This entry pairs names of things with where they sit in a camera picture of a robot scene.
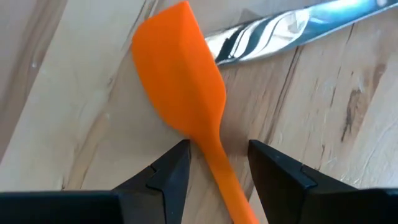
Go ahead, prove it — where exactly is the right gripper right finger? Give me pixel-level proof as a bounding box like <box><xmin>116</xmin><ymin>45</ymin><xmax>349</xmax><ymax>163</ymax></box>
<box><xmin>248</xmin><ymin>139</ymin><xmax>398</xmax><ymax>224</ymax></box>

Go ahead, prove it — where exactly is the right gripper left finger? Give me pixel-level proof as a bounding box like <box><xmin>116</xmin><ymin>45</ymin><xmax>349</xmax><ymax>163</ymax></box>
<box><xmin>0</xmin><ymin>139</ymin><xmax>192</xmax><ymax>224</ymax></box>

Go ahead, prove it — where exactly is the orange silicone spatula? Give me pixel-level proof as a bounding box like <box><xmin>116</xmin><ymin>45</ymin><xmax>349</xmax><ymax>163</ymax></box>
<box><xmin>131</xmin><ymin>0</ymin><xmax>261</xmax><ymax>224</ymax></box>

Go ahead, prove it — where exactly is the orange and white handled knife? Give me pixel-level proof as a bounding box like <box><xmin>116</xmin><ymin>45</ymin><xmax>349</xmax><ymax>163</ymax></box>
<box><xmin>204</xmin><ymin>0</ymin><xmax>398</xmax><ymax>67</ymax></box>

